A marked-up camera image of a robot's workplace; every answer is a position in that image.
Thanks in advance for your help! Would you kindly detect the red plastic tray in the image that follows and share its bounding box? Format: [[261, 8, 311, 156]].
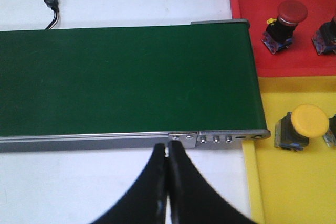
[[230, 0, 335, 77]]

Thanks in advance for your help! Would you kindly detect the small black clip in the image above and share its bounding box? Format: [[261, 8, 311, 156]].
[[44, 0, 59, 13]]

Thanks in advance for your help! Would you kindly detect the yellow mushroom push button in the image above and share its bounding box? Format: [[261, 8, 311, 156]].
[[274, 104, 329, 151]]

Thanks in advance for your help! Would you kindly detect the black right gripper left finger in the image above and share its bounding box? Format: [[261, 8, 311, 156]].
[[94, 143, 167, 223]]

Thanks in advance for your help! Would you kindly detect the red push button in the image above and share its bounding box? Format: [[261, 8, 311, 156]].
[[312, 16, 335, 55], [261, 0, 308, 55]]

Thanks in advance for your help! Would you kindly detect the thin multicolour sensor cable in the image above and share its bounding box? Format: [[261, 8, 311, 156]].
[[45, 10, 60, 30]]

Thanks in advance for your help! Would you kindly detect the yellow plastic tray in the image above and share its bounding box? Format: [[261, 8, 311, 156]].
[[243, 76, 335, 223]]

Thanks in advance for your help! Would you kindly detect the green conveyor belt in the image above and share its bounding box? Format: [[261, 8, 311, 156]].
[[1, 19, 270, 152]]

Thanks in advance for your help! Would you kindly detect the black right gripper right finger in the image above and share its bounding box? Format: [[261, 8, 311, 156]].
[[168, 141, 253, 223]]

